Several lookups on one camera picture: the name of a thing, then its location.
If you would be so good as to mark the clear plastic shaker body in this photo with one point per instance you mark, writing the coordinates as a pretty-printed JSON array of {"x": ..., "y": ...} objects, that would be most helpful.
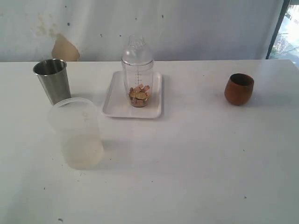
[{"x": 136, "y": 75}]

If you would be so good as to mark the clear plastic shaker lid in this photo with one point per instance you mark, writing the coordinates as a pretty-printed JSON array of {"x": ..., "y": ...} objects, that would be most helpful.
[{"x": 137, "y": 52}]

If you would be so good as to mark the brown wooden cup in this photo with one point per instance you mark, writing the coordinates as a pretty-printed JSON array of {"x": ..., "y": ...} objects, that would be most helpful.
[{"x": 239, "y": 89}]

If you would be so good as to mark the stainless steel cup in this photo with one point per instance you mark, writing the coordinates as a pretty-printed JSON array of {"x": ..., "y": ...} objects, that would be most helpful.
[{"x": 52, "y": 75}]

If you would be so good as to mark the gold coins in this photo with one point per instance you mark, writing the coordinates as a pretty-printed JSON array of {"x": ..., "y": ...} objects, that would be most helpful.
[{"x": 139, "y": 95}]

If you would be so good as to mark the white rectangular tray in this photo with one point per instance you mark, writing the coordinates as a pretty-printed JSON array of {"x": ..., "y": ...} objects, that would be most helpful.
[{"x": 116, "y": 104}]

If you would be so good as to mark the translucent plastic deli container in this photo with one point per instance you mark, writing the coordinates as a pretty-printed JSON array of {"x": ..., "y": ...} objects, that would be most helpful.
[{"x": 75, "y": 123}]

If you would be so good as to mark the dark window frame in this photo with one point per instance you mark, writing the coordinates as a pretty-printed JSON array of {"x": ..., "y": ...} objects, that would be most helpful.
[{"x": 284, "y": 8}]

